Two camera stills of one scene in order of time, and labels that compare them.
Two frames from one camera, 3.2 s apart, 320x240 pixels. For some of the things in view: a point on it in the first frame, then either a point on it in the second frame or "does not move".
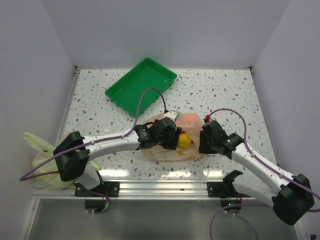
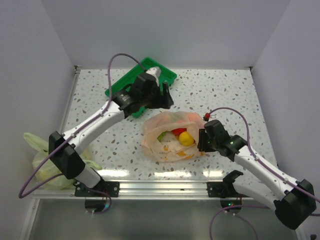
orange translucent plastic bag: x=190 y=124 does not move
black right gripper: x=202 y=148 does not move
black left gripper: x=172 y=142 to x=164 y=101
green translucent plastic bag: x=44 y=150 does not move
